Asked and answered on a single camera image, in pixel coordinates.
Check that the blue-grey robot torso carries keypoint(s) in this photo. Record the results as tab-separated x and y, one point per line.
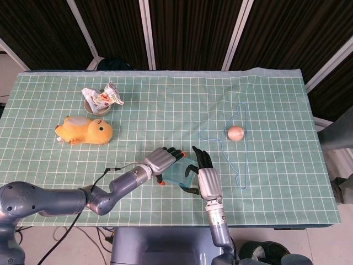
165	243

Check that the pink round peach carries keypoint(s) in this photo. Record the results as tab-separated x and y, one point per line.
235	133

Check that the beige paper bowl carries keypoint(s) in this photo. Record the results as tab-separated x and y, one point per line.
87	107

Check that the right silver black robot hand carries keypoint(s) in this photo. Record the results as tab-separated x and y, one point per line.
210	183

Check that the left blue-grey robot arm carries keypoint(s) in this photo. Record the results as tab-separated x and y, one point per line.
55	200

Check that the transparent blue plastic container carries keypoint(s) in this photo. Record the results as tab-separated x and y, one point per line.
180	182

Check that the white partition frame post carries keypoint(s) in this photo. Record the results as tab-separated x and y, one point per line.
85	33
328	66
16	56
147	33
237	33

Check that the crumpled white snack wrapper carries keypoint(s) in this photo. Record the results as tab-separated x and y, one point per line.
106	96

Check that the green checked tablecloth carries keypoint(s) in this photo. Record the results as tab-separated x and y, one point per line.
262	204

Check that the black trash bin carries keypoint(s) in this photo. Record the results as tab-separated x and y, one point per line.
262	252

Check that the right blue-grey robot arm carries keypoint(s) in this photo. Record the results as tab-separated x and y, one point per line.
219	226

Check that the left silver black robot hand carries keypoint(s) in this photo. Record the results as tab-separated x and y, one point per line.
161	161

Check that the grey-green crumpled cover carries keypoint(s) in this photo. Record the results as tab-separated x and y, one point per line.
343	190

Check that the yellow duck plush toy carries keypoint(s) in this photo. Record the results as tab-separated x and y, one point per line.
96	132

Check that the grey bulky covered object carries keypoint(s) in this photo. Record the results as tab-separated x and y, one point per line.
337	129

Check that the black bag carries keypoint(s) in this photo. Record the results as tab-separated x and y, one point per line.
115	64

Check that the blue plastic container lid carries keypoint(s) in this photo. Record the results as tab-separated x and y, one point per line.
177	171

